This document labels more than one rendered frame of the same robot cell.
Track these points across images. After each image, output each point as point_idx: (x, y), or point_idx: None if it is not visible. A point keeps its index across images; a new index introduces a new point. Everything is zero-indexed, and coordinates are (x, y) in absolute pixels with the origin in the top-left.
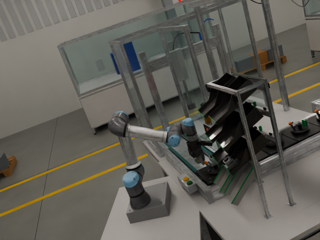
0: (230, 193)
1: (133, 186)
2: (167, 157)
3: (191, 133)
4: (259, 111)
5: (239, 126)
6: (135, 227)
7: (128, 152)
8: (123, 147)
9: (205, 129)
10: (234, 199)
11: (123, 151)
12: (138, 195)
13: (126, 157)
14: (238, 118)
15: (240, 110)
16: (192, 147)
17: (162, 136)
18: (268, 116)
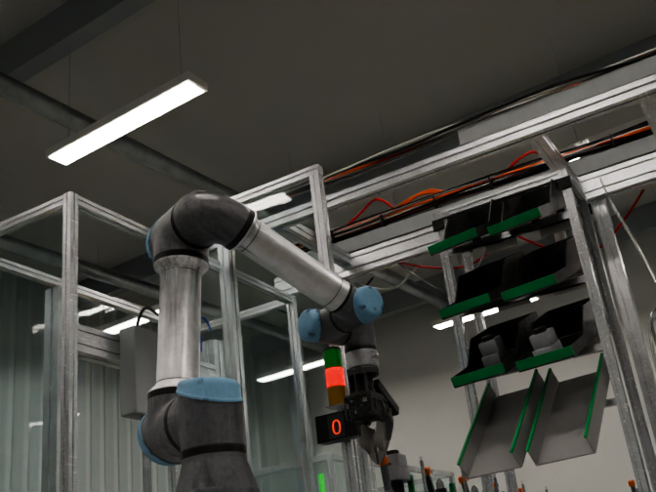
0: (537, 459)
1: (234, 404)
2: None
3: (370, 340)
4: (587, 245)
5: (568, 248)
6: None
7: (192, 331)
8: (181, 309)
9: (325, 429)
10: (589, 426)
11: (170, 325)
12: (240, 446)
13: (181, 346)
14: (528, 274)
15: (575, 207)
16: (366, 386)
17: (340, 279)
18: (583, 287)
